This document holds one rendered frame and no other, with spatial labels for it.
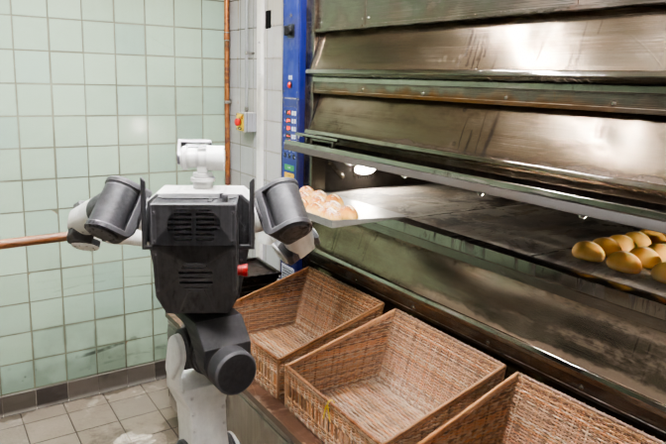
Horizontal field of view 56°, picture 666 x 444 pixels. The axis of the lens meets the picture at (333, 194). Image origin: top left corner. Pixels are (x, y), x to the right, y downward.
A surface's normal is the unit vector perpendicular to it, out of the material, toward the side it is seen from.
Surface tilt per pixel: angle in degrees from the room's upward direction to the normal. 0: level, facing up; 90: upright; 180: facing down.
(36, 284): 90
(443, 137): 70
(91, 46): 90
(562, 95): 90
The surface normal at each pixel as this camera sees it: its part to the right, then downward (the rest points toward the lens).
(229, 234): 0.07, 0.18
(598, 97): -0.84, 0.07
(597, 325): -0.77, -0.26
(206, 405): 0.55, 0.00
